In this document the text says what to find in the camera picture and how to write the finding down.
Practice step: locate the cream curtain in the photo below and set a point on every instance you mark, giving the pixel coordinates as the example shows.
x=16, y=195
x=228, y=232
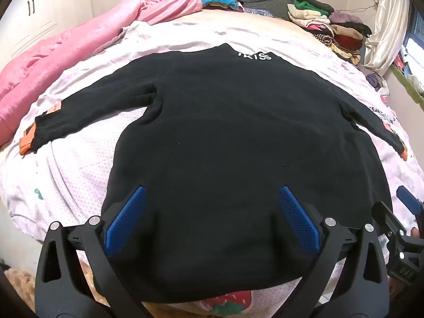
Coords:
x=389, y=23

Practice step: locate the blue patterned cloth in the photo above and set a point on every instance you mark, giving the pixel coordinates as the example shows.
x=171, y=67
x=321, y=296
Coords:
x=260, y=11

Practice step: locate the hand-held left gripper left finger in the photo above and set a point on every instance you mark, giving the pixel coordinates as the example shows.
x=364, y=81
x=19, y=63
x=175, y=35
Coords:
x=126, y=218

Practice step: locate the green windowsill shelf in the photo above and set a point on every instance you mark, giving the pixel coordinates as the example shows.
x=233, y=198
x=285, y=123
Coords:
x=409, y=87

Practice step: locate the white wardrobe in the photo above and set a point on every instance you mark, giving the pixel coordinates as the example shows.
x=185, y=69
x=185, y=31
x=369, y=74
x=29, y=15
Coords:
x=43, y=10

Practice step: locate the light purple printed bedsheet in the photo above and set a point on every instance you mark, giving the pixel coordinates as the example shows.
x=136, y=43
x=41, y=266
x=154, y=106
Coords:
x=76, y=172

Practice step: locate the window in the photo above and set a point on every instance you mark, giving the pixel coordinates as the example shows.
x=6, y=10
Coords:
x=414, y=39

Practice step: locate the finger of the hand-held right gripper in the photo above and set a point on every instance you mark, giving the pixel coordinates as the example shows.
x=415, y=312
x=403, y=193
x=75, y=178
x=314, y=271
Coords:
x=406, y=196
x=388, y=219

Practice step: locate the black sweater with orange cuffs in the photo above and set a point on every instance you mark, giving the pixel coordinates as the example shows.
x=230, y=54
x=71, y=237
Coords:
x=225, y=139

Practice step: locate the colourful striped cloth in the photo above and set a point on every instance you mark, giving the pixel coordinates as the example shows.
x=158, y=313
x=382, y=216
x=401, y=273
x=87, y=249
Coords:
x=220, y=1

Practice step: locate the pile of folded clothes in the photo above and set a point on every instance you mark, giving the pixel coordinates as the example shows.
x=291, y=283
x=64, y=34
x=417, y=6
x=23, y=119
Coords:
x=328, y=29

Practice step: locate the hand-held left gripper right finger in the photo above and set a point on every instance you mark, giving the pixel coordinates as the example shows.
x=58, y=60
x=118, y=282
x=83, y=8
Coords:
x=298, y=218

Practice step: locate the purple cloth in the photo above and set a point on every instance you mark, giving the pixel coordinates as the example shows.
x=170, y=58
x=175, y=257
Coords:
x=374, y=80

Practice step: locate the pink quilt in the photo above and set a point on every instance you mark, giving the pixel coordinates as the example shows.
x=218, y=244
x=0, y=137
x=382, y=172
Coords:
x=59, y=59

